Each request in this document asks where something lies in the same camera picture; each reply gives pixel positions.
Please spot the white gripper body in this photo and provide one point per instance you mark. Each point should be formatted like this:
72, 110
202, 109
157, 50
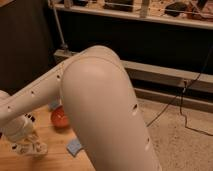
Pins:
17, 129

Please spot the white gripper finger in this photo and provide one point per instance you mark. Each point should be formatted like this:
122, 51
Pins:
20, 148
37, 146

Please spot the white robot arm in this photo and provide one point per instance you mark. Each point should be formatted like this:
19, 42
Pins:
99, 99

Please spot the red bowl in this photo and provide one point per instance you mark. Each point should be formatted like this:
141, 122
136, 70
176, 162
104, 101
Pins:
58, 118

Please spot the blue-grey round object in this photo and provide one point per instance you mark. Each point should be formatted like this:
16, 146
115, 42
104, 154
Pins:
54, 104

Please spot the metal stand pole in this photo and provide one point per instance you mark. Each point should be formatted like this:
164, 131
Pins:
64, 46

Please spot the white shelf ledge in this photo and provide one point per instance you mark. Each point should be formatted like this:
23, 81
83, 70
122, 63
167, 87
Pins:
136, 16

